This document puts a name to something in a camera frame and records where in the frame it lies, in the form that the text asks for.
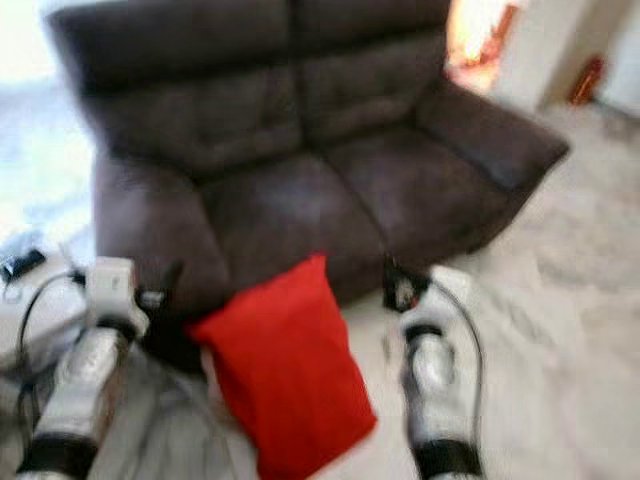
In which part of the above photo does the red pillow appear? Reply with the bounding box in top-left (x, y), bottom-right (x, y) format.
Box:
top-left (188, 252), bottom-right (379, 480)

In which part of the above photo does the two-seat grey-brown fabric sofa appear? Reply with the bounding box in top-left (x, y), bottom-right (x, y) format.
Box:
top-left (45, 0), bottom-right (571, 331)

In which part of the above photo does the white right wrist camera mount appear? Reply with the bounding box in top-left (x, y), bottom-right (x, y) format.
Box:
top-left (400, 268), bottom-right (471, 336)

